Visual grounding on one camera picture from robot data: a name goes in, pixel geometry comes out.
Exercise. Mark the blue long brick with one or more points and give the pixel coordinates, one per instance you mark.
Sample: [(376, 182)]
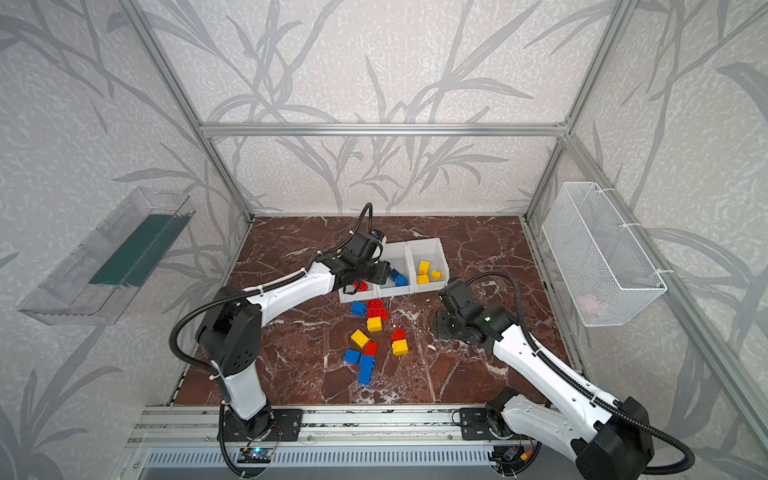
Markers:
[(366, 367)]

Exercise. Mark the white wire mesh basket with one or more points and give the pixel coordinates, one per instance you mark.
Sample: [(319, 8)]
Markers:
[(597, 253)]

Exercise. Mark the blue small brick lower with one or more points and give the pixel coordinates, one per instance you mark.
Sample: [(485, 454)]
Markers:
[(352, 356)]

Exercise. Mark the red small brick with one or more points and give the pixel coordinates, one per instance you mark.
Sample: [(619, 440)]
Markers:
[(371, 349), (398, 334)]

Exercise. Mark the white right bin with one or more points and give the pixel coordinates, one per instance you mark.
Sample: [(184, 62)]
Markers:
[(429, 270)]

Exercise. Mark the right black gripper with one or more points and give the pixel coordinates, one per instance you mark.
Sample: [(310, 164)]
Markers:
[(447, 324)]

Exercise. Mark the white bin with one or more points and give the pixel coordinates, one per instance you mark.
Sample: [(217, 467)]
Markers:
[(398, 255), (346, 294), (429, 270)]

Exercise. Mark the white left bin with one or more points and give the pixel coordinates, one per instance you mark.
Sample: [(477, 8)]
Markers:
[(346, 294)]

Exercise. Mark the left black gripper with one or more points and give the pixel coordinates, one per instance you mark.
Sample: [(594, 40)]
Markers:
[(360, 275)]

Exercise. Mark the clear acrylic wall shelf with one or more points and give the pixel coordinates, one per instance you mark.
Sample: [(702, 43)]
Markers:
[(95, 284)]

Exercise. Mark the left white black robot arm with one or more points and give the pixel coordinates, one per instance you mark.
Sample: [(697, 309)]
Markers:
[(223, 337)]

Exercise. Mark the pink object in basket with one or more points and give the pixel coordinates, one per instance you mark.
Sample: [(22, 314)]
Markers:
[(590, 306)]

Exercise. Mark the left circuit board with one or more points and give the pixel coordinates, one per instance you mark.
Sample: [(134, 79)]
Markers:
[(255, 455)]

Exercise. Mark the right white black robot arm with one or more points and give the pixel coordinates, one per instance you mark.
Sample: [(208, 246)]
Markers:
[(604, 437)]

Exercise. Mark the white middle bin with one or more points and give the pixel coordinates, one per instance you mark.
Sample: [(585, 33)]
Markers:
[(398, 255)]

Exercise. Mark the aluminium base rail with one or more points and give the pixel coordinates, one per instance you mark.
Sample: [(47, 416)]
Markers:
[(327, 425)]

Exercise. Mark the red long studded brick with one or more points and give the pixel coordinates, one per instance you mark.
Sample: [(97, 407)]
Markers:
[(381, 313)]

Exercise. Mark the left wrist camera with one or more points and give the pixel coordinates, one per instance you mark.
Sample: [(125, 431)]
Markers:
[(379, 236)]

